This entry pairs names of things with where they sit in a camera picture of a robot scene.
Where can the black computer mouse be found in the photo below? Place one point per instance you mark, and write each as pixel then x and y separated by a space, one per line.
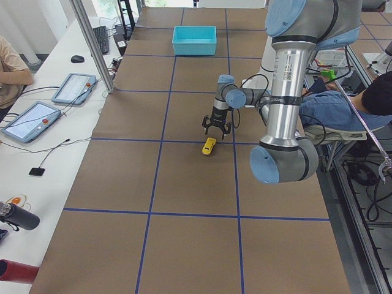
pixel 76 59

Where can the far teach pendant tablet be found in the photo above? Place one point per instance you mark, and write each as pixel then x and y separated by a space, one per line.
pixel 75 89

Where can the person in blue shirt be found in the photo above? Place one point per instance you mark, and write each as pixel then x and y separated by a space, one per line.
pixel 331 110

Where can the egg shaped coaster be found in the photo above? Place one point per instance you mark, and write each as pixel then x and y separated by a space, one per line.
pixel 20 200

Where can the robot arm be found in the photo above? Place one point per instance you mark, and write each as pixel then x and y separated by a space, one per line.
pixel 296 28

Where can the red cylinder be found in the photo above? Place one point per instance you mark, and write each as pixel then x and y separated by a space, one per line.
pixel 12 271

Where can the teach pendant tablet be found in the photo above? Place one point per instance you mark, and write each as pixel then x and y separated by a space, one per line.
pixel 32 122
pixel 75 89

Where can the brown paper table cover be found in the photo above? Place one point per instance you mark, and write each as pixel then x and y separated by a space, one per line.
pixel 149 213

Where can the black water bottle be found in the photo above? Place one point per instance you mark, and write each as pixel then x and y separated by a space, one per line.
pixel 18 217

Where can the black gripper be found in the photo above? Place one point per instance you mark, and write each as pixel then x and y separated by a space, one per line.
pixel 218 116

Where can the light blue plastic bin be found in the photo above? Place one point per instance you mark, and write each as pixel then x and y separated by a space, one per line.
pixel 194 40

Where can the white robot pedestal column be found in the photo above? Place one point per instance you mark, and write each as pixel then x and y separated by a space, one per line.
pixel 264 77

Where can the small black pad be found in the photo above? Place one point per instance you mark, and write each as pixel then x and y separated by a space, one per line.
pixel 36 171

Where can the green object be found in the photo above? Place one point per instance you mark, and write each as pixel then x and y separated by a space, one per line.
pixel 329 74

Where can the black keyboard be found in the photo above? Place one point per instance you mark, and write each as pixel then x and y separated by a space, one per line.
pixel 101 35

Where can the yellow beetle toy car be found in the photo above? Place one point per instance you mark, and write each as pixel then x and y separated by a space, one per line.
pixel 208 146

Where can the person in beige shirt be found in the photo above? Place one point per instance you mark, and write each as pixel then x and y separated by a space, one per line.
pixel 15 75

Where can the near teach pendant tablet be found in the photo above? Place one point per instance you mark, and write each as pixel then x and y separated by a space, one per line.
pixel 32 122

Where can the aluminium frame post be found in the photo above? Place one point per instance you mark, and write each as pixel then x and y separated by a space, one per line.
pixel 87 31

